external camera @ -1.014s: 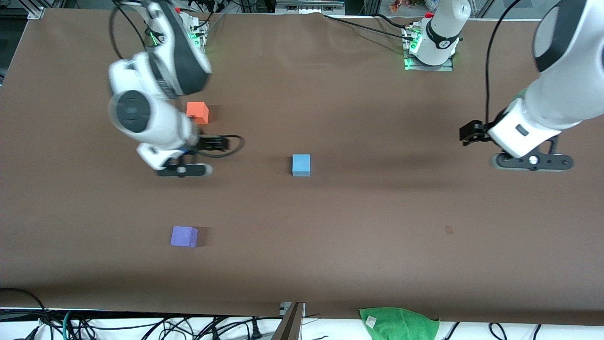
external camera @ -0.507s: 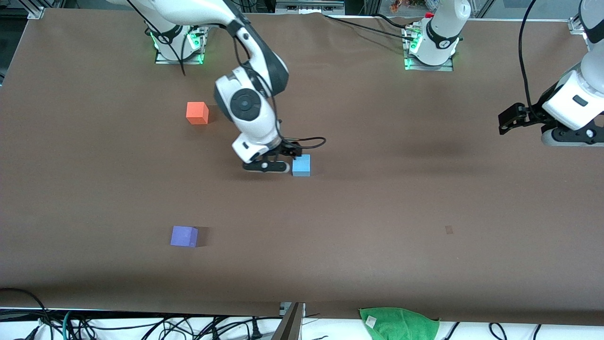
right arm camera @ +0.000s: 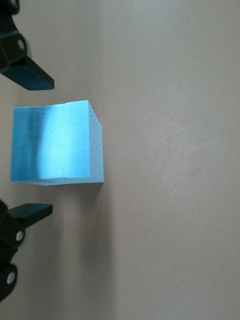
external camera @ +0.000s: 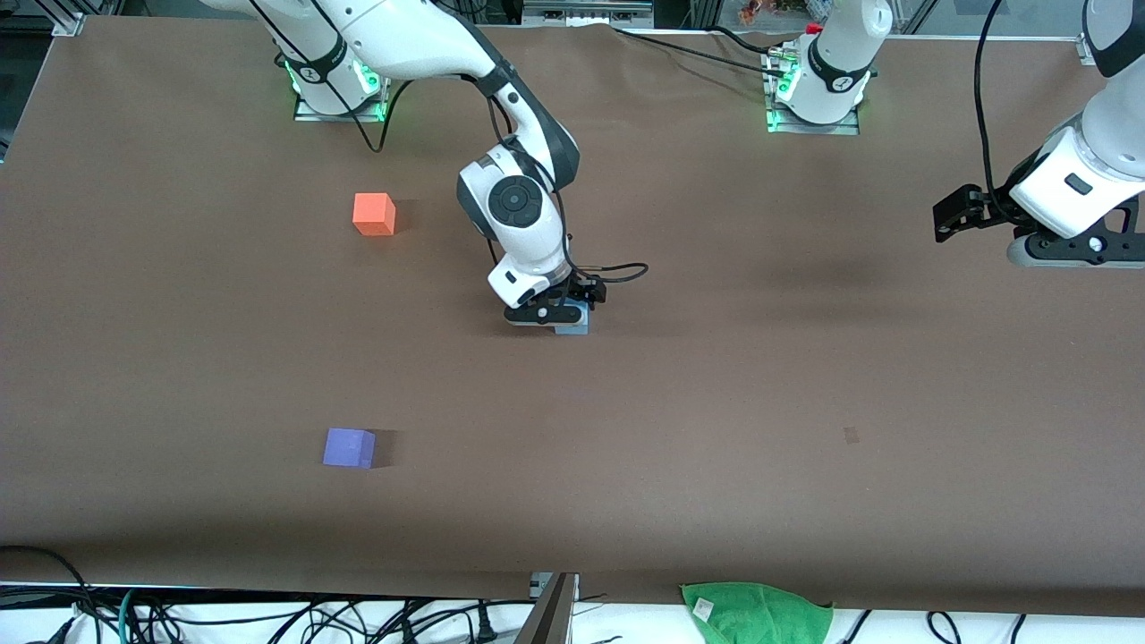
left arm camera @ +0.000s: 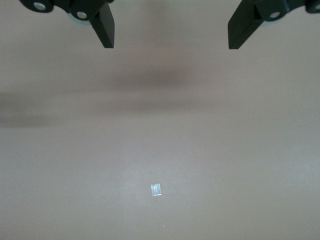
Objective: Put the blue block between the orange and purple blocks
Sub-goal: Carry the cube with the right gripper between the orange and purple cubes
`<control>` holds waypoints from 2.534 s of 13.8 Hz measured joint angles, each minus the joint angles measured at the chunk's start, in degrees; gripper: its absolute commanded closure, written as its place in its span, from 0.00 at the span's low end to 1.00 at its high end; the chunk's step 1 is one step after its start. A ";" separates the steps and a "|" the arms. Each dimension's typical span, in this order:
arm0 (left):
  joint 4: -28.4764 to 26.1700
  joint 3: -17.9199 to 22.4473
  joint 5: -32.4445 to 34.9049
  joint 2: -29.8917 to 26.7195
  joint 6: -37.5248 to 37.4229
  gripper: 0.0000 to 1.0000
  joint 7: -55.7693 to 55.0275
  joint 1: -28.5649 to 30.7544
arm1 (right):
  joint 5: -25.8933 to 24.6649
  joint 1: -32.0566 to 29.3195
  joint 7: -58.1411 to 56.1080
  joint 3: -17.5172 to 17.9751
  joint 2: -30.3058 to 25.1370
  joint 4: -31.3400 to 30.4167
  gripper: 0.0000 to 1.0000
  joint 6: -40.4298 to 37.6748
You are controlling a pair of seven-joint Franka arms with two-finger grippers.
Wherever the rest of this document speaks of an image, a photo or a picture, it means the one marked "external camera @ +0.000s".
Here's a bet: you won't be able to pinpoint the orange foam block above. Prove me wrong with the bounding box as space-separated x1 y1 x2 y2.
352 192 397 237

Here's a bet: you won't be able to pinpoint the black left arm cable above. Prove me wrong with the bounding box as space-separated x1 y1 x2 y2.
973 0 1010 196

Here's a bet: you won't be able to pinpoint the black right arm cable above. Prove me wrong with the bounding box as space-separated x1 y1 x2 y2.
249 0 650 284

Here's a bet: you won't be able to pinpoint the purple foam block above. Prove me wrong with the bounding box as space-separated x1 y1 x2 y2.
322 428 377 470

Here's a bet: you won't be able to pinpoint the brown paper table cover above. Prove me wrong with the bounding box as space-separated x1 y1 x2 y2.
0 16 1145 618

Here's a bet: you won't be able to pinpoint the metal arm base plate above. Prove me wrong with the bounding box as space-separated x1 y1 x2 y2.
293 40 387 123
762 49 861 137

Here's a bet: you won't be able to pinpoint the aluminium frame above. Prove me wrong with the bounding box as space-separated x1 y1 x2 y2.
523 0 654 28

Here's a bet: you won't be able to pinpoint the orange toy items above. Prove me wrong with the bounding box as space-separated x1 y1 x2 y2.
738 0 810 24

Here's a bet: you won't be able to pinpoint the green cloth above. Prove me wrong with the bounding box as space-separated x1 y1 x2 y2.
680 581 835 644

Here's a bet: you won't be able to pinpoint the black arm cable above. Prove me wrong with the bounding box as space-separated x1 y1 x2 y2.
249 0 650 284
973 0 1010 196

